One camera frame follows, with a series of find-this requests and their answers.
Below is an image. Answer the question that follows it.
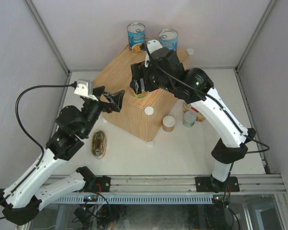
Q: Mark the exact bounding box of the grey slotted cable duct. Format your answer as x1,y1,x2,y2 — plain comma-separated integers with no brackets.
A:
51,194,214,205

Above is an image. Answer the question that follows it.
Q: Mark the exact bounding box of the wooden cube counter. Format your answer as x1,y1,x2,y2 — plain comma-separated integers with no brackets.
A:
94,45,178,141

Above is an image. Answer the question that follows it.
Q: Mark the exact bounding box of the left black cable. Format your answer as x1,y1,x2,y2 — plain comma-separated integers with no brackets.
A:
0,82,78,221

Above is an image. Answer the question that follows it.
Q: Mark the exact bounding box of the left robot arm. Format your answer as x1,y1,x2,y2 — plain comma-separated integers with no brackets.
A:
0,82,125,226

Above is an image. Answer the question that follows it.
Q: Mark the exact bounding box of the tan can white lid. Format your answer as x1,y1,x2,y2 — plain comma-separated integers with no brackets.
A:
162,115,175,132

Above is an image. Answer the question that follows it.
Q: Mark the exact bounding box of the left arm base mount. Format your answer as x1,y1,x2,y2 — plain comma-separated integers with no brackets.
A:
76,166,111,193

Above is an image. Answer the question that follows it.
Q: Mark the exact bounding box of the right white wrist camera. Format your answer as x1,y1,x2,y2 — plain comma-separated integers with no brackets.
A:
144,39,162,68

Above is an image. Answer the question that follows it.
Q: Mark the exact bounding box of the oval red sardine tin right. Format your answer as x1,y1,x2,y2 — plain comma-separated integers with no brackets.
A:
182,102,205,122

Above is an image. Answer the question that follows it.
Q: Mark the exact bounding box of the oval sardine tin left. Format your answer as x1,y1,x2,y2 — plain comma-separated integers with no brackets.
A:
91,130,107,159

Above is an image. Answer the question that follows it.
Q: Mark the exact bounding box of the yellow can white lid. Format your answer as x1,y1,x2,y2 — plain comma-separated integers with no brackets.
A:
130,88,148,99

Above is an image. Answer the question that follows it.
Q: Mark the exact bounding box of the black cable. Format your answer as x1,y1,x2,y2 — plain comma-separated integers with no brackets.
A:
0,82,78,221
142,40,271,154

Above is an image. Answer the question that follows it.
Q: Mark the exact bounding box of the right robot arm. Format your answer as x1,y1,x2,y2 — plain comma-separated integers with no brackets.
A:
130,48,256,191

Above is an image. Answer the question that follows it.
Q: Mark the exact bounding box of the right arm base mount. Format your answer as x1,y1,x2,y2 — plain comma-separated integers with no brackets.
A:
195,176,240,193

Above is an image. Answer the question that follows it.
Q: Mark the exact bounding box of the green can white lid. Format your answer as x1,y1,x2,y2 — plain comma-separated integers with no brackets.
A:
182,111,197,127

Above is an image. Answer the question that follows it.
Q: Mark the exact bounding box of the blue soup can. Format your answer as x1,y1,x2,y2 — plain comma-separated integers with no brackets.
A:
159,29,178,52
127,23,146,53

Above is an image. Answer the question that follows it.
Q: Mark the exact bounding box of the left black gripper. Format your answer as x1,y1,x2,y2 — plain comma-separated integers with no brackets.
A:
80,86,124,138

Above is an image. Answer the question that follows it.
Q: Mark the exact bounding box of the right black cable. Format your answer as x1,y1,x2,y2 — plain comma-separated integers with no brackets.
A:
142,40,271,154

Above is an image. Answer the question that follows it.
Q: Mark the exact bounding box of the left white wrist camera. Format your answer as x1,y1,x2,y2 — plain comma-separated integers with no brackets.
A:
74,79,98,101

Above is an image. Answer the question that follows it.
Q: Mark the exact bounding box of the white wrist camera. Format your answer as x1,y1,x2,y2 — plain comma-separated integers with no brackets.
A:
74,79,98,101
144,39,162,68

